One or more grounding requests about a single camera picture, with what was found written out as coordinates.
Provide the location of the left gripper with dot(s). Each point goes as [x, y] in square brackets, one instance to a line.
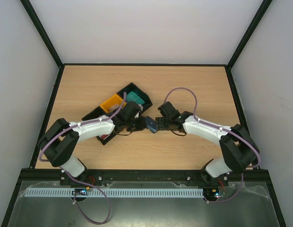
[142, 125]

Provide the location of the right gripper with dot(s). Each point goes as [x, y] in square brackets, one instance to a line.
[161, 123]

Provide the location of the dark blue card holder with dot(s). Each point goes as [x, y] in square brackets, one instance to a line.
[150, 124]

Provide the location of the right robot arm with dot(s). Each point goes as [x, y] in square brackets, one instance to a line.
[238, 148]

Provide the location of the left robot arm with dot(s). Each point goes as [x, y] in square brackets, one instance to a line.
[59, 142]

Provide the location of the teal card stack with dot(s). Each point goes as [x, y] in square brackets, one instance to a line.
[132, 96]

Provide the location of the black bin with teal cards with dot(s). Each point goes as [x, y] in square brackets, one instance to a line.
[132, 87]

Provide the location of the yellow card bin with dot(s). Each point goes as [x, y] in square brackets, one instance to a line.
[112, 103]

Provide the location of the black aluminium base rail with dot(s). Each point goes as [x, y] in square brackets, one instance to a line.
[187, 177]

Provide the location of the white slotted cable duct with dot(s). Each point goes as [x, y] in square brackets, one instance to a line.
[115, 193]

